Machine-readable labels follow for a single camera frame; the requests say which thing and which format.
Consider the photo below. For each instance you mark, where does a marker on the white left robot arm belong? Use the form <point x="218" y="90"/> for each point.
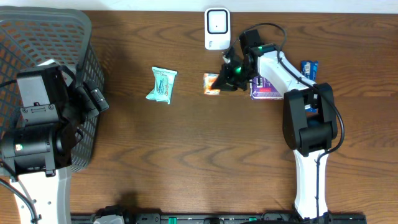
<point x="36" y="153"/>

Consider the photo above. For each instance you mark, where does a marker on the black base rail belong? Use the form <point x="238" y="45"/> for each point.
<point x="117" y="214"/>

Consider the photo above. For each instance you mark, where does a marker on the green wet wipes pack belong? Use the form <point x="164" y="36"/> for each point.
<point x="163" y="85"/>

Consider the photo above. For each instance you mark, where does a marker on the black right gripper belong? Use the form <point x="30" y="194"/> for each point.
<point x="225" y="83"/>

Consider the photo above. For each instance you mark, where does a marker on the orange tissue pack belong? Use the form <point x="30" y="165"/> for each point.
<point x="208" y="80"/>

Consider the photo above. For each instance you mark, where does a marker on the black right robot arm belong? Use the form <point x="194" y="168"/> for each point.
<point x="310" y="119"/>

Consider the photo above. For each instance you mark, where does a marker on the red purple pad pack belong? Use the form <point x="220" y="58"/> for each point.
<point x="262" y="89"/>

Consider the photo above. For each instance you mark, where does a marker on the grey plastic basket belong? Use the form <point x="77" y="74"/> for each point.
<point x="31" y="36"/>

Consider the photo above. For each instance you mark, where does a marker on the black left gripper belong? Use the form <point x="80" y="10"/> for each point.
<point x="94" y="98"/>

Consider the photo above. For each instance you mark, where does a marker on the white barcode scanner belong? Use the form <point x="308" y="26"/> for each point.
<point x="217" y="28"/>

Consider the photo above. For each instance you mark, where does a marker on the blue Oreo cookie pack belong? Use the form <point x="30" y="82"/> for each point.
<point x="309" y="69"/>

